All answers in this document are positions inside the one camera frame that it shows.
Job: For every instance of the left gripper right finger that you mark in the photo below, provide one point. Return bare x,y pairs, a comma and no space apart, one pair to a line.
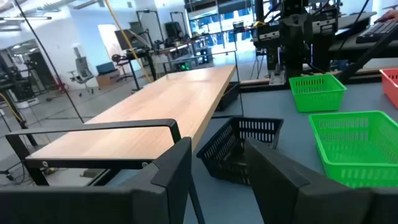
280,193

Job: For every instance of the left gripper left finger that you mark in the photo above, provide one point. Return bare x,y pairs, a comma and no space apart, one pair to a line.
168,186

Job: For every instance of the black plastic basket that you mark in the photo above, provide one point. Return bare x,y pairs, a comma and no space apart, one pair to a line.
224,149

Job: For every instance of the grey desk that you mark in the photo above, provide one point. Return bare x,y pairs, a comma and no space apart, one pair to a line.
348,46

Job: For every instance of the green plastic basket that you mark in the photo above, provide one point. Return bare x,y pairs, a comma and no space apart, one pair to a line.
357,146
317,99

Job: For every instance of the black computer keyboard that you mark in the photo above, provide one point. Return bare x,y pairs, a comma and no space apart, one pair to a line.
376,31

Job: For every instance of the person's hand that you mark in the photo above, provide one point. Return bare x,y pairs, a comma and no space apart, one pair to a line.
388,15

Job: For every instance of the orange-red plastic basket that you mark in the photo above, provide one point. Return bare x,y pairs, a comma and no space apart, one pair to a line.
391,88

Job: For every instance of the device with green light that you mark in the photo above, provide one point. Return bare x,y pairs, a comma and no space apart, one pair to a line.
183,66

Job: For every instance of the wooden crate with teal top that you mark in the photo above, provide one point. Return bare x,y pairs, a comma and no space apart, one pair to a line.
107,77

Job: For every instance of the black standing desk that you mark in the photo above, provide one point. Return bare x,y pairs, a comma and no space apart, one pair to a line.
140,53

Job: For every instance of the black stool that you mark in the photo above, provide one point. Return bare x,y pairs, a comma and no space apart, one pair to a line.
117,58

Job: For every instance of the grey office chair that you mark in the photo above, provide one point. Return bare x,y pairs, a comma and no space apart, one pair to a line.
82,71

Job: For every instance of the black monitor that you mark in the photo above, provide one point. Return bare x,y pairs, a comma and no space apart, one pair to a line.
129,40

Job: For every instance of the ceiling light strip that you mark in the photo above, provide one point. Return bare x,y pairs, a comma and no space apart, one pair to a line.
25,18

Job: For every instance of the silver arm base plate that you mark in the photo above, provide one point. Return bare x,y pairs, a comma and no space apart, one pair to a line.
276,78

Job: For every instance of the wooden shelf with black frame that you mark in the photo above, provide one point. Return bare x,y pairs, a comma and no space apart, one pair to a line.
155,102

